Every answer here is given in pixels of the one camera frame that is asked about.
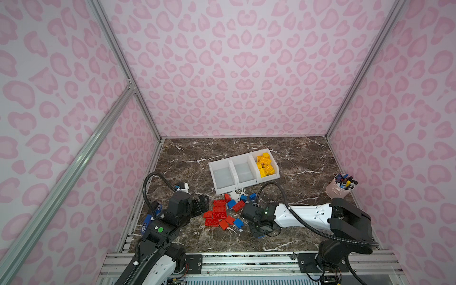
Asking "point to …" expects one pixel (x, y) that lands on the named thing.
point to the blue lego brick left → (238, 222)
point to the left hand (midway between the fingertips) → (202, 199)
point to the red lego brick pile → (218, 216)
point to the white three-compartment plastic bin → (237, 172)
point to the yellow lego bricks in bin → (263, 165)
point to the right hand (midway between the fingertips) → (256, 232)
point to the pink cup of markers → (339, 187)
